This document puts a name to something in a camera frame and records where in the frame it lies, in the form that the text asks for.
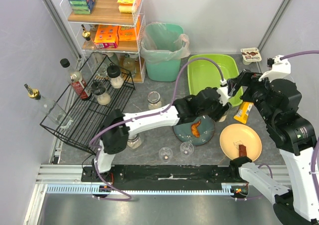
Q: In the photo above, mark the black wire dish rack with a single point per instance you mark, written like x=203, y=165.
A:
x=88, y=115

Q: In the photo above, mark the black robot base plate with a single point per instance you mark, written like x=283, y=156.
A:
x=171, y=177

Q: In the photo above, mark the sauce bottle with black cap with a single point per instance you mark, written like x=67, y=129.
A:
x=76, y=80

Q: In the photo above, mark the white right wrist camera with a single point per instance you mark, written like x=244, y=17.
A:
x=279, y=68

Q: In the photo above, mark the teal trash bin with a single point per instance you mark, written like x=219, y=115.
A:
x=164, y=71

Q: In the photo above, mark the green plastic tub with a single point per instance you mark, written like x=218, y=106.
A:
x=202, y=74

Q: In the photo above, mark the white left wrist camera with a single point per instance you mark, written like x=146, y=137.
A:
x=225, y=91

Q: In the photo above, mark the clear plastic bin liner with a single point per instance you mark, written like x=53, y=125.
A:
x=164, y=42

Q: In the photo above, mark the yellow snack packet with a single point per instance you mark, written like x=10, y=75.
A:
x=243, y=112

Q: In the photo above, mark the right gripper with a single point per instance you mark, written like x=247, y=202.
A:
x=246, y=83

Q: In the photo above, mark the orange pink box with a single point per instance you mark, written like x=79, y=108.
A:
x=107, y=36

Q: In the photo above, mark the clear bottle on bottom shelf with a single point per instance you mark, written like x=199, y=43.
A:
x=129, y=63

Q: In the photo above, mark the yellow plate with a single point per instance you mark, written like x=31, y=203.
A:
x=235, y=135

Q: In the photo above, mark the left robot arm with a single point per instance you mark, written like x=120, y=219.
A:
x=117, y=128

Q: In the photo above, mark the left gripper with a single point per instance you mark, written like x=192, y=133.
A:
x=222, y=109

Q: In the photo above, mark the orange chicken wing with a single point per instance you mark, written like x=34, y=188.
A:
x=194, y=129

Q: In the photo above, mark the pudding cup with foil lid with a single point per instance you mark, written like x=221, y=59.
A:
x=250, y=55

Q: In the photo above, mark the glass bottle with gold pourer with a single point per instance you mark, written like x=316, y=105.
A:
x=86, y=34
x=50, y=108

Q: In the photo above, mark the brown meat piece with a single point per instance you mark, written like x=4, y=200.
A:
x=242, y=150

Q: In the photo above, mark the spice jar with black grinder lid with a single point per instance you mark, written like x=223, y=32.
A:
x=100, y=92

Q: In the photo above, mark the blue ceramic plate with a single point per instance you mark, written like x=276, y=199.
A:
x=206, y=129

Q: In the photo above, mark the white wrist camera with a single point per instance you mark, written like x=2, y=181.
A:
x=225, y=91
x=279, y=68

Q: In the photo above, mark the white wire shelf rack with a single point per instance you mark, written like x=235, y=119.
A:
x=105, y=12

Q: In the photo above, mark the glass jar with powder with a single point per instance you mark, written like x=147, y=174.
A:
x=134, y=142
x=154, y=100

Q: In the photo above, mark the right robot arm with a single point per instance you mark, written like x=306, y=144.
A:
x=277, y=101

